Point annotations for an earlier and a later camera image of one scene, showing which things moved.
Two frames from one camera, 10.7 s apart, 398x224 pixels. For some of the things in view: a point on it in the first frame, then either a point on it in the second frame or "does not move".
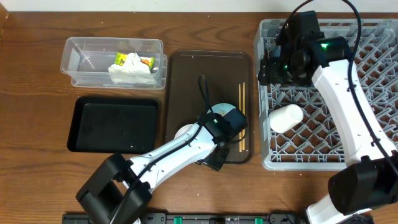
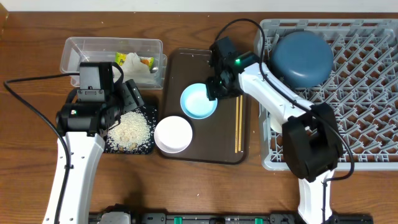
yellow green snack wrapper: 120,58 does not move
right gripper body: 265,71 → 212,90
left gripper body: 219,164 → 124,101
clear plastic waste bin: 86,60 does not move
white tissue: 132,71 does not move
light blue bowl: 221,109 → 195,103
